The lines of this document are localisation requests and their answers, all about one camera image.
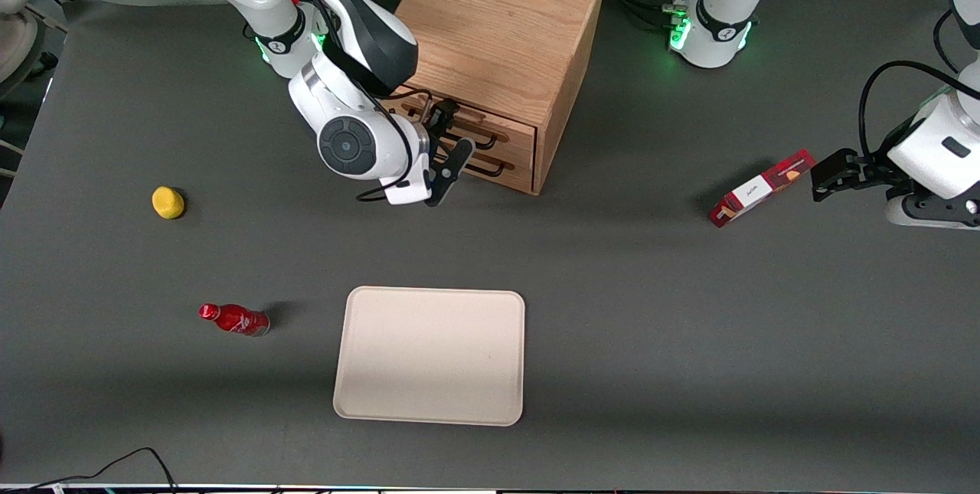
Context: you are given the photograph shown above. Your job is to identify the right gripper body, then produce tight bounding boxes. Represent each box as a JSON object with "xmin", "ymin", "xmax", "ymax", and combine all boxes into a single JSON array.
[{"xmin": 386, "ymin": 120, "xmax": 443, "ymax": 207}]

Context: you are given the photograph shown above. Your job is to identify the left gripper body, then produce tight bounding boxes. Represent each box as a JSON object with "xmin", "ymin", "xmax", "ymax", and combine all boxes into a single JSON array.
[{"xmin": 887, "ymin": 88, "xmax": 980, "ymax": 201}]

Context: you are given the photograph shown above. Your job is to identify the wooden drawer cabinet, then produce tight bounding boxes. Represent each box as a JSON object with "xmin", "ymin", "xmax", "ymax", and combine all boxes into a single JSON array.
[{"xmin": 390, "ymin": 0, "xmax": 608, "ymax": 196}]

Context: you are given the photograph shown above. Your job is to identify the red and white snack box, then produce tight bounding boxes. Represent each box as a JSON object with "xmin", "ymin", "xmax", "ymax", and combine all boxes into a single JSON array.
[{"xmin": 710, "ymin": 149, "xmax": 817, "ymax": 228}]

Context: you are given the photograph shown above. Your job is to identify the beige rectangular tray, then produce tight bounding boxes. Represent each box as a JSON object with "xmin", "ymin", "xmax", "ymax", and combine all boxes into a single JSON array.
[{"xmin": 333, "ymin": 286, "xmax": 526, "ymax": 427}]

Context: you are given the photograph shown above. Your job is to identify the red bottle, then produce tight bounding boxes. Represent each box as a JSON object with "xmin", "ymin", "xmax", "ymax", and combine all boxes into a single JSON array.
[{"xmin": 199, "ymin": 303, "xmax": 270, "ymax": 337}]

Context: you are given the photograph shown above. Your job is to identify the yellow lemon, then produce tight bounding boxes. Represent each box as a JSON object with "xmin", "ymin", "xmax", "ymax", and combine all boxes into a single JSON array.
[{"xmin": 152, "ymin": 186, "xmax": 186, "ymax": 220}]

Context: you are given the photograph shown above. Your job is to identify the beige round stand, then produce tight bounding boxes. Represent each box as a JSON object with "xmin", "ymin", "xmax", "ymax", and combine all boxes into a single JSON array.
[{"xmin": 0, "ymin": 0, "xmax": 59, "ymax": 86}]

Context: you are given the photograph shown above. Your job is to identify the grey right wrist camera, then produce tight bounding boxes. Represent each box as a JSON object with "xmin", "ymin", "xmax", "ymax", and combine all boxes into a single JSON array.
[{"xmin": 423, "ymin": 137, "xmax": 476, "ymax": 208}]

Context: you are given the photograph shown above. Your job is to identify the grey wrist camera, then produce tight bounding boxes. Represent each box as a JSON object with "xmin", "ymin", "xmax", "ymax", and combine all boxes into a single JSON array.
[
  {"xmin": 423, "ymin": 137, "xmax": 476, "ymax": 208},
  {"xmin": 885, "ymin": 194, "xmax": 980, "ymax": 231}
]

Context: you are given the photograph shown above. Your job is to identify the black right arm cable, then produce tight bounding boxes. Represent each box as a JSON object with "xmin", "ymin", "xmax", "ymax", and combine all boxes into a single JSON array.
[{"xmin": 245, "ymin": 0, "xmax": 418, "ymax": 204}]

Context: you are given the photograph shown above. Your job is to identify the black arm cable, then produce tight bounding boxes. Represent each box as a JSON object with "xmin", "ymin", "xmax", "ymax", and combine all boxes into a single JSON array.
[
  {"xmin": 245, "ymin": 0, "xmax": 418, "ymax": 204},
  {"xmin": 857, "ymin": 60, "xmax": 980, "ymax": 162}
]

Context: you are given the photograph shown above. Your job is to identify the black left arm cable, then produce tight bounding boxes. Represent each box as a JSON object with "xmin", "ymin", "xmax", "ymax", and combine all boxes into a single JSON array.
[{"xmin": 857, "ymin": 60, "xmax": 980, "ymax": 162}]

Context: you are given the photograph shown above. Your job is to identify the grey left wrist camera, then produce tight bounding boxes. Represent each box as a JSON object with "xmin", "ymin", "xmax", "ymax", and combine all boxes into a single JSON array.
[{"xmin": 885, "ymin": 194, "xmax": 980, "ymax": 231}]

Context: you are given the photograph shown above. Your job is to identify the black left base cables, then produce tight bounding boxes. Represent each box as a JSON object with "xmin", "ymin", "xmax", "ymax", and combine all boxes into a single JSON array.
[{"xmin": 603, "ymin": 0, "xmax": 690, "ymax": 34}]

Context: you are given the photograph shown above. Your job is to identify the black cable at table edge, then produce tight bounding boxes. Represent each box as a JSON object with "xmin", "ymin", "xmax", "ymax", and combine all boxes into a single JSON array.
[{"xmin": 0, "ymin": 447, "xmax": 178, "ymax": 494}]

